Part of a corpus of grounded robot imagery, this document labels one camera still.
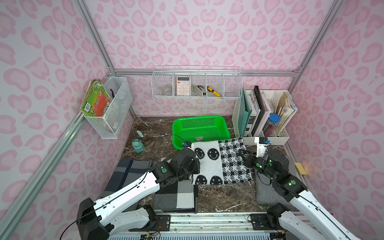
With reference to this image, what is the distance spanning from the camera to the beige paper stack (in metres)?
0.90

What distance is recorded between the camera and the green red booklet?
0.68m

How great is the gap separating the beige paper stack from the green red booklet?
99 centimetres
